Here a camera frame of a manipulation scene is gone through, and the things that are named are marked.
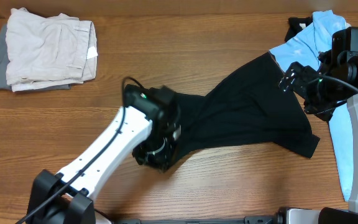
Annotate folded beige shorts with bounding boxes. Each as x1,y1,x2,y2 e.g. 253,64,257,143
6,7,98,91

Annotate light blue t-shirt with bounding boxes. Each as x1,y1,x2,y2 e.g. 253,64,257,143
270,10,354,201

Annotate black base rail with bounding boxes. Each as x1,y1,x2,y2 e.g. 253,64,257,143
113,215,285,224

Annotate black logo t-shirt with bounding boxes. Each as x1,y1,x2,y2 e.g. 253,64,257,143
284,17,313,42

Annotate folded grey garment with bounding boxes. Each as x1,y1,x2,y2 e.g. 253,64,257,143
0,24,70,91

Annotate plain black t-shirt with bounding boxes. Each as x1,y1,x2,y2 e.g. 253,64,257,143
170,52,319,164

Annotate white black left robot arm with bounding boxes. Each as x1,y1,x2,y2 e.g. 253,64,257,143
20,85,181,224

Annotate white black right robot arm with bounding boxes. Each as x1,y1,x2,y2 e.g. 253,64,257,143
276,27,358,223

